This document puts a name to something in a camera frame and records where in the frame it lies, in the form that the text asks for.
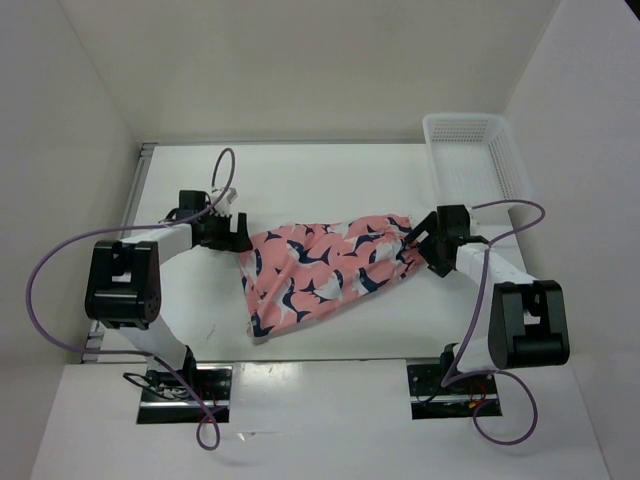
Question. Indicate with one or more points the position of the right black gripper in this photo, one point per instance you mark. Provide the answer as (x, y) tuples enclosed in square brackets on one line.
[(429, 224)]

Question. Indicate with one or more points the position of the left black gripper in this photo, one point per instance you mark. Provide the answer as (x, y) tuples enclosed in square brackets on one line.
[(234, 242)]

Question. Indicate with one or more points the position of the pink shark print shorts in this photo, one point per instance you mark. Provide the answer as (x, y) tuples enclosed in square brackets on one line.
[(298, 274)]

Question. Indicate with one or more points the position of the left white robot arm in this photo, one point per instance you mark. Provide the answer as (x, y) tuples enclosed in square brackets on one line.
[(124, 285)]

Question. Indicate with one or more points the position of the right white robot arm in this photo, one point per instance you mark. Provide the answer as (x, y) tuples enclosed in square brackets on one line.
[(518, 321)]

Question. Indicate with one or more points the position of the white plastic basket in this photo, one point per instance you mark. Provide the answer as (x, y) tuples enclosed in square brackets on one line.
[(475, 161)]

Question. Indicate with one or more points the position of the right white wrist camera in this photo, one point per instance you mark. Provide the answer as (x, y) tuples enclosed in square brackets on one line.
[(474, 225)]

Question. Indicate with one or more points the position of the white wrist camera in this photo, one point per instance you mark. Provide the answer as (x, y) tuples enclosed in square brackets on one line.
[(222, 199), (474, 225)]

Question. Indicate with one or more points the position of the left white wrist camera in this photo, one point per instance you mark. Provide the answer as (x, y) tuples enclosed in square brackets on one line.
[(222, 199)]

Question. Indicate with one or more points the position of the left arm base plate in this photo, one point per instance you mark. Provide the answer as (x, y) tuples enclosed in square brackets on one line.
[(164, 400)]

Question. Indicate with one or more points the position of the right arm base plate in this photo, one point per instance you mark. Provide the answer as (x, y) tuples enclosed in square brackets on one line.
[(429, 400)]

